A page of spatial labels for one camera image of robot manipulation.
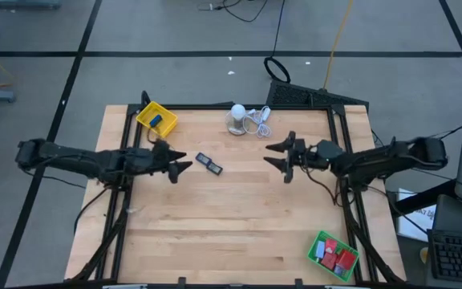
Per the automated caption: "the white lamp cable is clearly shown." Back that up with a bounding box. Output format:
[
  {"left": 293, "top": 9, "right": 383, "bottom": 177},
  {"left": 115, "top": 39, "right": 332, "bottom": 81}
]
[{"left": 245, "top": 105, "right": 274, "bottom": 140}]

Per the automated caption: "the black looped cable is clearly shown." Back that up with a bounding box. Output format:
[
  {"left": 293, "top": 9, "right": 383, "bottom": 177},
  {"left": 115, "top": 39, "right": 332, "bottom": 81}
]
[{"left": 263, "top": 0, "right": 291, "bottom": 84}]

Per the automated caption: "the black aluminium table frame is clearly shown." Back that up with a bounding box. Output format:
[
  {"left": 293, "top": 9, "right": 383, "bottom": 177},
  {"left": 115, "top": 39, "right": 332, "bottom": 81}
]
[{"left": 68, "top": 103, "right": 407, "bottom": 289}]

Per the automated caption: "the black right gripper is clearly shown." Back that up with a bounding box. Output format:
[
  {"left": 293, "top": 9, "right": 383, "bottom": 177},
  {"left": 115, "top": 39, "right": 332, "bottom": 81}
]
[{"left": 263, "top": 131, "right": 344, "bottom": 185}]

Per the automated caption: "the white paper sheet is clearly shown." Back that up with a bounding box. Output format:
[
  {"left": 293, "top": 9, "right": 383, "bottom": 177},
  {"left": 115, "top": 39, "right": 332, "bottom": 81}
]
[{"left": 397, "top": 188, "right": 436, "bottom": 242}]

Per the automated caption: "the yellow plastic bin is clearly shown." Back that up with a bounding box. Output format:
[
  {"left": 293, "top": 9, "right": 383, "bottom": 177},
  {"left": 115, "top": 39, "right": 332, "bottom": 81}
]
[{"left": 136, "top": 100, "right": 179, "bottom": 139}]

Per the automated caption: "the thin black floor cable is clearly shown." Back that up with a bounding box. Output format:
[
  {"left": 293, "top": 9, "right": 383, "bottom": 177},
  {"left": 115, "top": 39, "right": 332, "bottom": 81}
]
[{"left": 197, "top": 0, "right": 270, "bottom": 23}]

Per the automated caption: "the green plastic bin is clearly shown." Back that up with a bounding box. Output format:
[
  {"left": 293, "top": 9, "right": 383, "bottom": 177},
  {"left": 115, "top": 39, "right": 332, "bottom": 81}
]
[{"left": 306, "top": 230, "right": 360, "bottom": 283}]

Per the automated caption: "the yellow cable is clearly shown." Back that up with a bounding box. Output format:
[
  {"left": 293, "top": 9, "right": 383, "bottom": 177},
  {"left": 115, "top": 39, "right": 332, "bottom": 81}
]
[{"left": 322, "top": 0, "right": 355, "bottom": 91}]

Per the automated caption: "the white light bulb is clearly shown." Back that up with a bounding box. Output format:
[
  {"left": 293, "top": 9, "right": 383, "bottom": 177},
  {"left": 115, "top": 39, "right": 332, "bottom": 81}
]
[{"left": 225, "top": 103, "right": 252, "bottom": 136}]

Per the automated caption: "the black perforated panel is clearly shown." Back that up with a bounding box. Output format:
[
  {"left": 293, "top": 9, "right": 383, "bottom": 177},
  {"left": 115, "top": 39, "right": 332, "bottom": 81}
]
[{"left": 265, "top": 79, "right": 371, "bottom": 112}]

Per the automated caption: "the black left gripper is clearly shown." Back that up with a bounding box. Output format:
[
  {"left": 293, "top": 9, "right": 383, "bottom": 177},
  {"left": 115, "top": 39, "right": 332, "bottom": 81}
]
[{"left": 128, "top": 138, "right": 194, "bottom": 185}]

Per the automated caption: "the black keyboard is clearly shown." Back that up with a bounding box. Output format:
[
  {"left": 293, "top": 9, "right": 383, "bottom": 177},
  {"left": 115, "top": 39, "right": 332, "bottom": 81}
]
[{"left": 427, "top": 228, "right": 462, "bottom": 284}]

